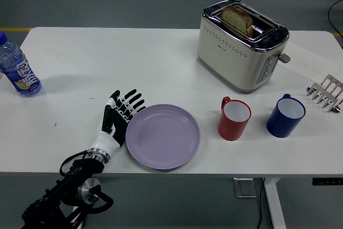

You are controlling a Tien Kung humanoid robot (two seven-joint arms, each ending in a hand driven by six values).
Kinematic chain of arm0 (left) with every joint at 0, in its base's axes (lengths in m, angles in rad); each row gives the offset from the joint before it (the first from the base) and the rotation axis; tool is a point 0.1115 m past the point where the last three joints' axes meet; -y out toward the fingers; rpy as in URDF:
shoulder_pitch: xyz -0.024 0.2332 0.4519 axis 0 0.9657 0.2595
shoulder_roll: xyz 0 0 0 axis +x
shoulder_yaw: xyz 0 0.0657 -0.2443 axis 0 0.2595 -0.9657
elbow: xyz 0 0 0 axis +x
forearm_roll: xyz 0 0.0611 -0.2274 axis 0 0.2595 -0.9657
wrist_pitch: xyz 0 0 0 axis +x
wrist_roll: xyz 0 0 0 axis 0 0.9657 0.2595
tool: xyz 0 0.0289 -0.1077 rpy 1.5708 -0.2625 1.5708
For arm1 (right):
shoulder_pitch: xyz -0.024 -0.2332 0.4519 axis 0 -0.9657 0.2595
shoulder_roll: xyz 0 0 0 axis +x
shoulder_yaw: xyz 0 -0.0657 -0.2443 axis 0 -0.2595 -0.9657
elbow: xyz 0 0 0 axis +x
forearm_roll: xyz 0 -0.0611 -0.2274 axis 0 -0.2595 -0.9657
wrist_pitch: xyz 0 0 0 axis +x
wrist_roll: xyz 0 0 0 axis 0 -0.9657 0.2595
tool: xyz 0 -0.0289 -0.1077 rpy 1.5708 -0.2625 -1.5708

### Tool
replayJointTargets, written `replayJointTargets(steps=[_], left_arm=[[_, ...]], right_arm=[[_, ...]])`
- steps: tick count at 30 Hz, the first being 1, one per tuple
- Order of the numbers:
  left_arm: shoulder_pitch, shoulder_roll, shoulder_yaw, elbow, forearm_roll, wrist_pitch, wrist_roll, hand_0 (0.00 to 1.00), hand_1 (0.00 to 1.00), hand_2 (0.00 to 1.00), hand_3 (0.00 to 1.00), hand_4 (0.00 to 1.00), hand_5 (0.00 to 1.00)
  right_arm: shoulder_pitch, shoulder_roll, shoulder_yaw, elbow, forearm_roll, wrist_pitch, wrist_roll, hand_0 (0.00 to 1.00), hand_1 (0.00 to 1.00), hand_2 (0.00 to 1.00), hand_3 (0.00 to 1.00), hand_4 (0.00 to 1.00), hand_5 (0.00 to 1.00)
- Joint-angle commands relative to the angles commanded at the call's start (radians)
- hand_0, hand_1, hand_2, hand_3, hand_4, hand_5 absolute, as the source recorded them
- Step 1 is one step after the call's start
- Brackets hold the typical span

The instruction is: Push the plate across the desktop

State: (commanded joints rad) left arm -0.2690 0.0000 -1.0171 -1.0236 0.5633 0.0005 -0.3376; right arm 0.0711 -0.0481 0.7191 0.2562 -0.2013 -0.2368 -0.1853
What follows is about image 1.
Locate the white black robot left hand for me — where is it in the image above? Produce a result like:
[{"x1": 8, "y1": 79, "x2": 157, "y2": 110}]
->
[{"x1": 90, "y1": 88, "x2": 147, "y2": 157}]

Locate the brown bread slice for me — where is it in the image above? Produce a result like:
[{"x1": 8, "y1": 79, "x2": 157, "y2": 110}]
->
[{"x1": 220, "y1": 5, "x2": 254, "y2": 38}]

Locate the cream steel toaster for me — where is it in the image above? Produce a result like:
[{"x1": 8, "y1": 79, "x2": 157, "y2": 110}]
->
[{"x1": 197, "y1": 0, "x2": 292, "y2": 95}]

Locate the black looped floor cable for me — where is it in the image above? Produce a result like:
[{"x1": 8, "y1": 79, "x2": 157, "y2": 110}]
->
[{"x1": 327, "y1": 0, "x2": 343, "y2": 38}]

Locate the thin black floor cable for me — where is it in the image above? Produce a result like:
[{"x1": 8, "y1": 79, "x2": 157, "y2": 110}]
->
[{"x1": 256, "y1": 178, "x2": 266, "y2": 229}]

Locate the metal floor socket box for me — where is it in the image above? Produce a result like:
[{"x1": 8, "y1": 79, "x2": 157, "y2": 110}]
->
[{"x1": 233, "y1": 177, "x2": 258, "y2": 199}]

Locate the red cup with handle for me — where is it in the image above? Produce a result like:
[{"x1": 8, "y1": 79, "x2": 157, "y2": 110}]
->
[{"x1": 218, "y1": 96, "x2": 252, "y2": 142}]

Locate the blue cup with handle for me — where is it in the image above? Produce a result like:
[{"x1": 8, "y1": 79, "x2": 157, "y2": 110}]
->
[{"x1": 266, "y1": 93, "x2": 307, "y2": 139}]

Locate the silver metal toast rack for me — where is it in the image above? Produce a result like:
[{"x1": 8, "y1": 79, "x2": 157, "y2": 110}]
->
[{"x1": 305, "y1": 74, "x2": 343, "y2": 114}]

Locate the purple round plate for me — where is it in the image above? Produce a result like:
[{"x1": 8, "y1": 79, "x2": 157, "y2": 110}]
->
[{"x1": 125, "y1": 103, "x2": 202, "y2": 171}]

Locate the white paper sheet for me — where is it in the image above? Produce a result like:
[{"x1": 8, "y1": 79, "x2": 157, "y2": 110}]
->
[{"x1": 278, "y1": 41, "x2": 339, "y2": 84}]

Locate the black table control panel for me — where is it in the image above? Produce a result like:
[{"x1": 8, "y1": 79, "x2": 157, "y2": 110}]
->
[{"x1": 312, "y1": 178, "x2": 343, "y2": 187}]

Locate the blue labelled drink bottle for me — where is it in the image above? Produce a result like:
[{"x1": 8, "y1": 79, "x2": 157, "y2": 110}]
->
[{"x1": 0, "y1": 31, "x2": 42, "y2": 98}]

